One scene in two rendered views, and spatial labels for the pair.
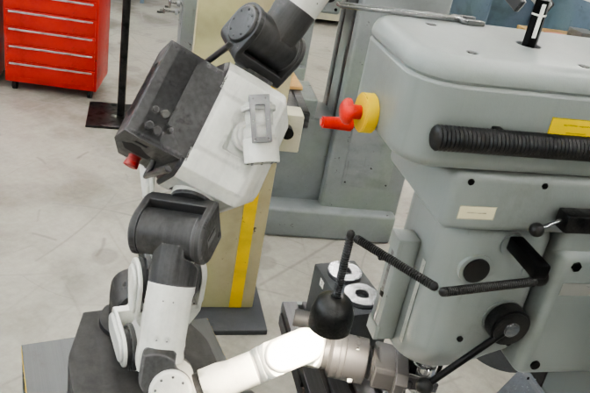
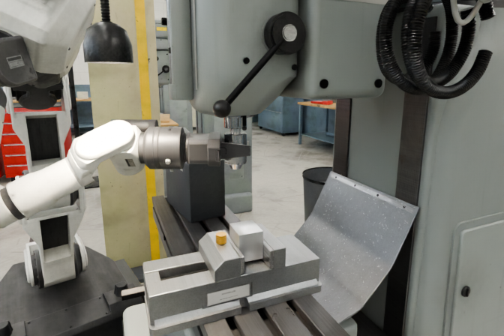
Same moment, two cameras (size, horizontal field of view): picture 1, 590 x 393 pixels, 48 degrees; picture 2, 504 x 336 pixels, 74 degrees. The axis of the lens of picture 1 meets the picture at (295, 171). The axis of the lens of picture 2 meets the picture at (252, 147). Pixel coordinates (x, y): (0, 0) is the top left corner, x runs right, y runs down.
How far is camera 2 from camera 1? 81 cm
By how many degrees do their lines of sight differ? 15
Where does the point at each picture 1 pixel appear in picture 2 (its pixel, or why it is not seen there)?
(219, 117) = not seen: outside the picture
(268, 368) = (79, 159)
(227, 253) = (142, 224)
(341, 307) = (109, 25)
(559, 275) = not seen: outside the picture
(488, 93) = not seen: outside the picture
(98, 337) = (22, 277)
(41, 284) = not seen: hidden behind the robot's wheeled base
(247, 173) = (49, 14)
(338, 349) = (151, 133)
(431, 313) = (211, 35)
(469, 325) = (251, 45)
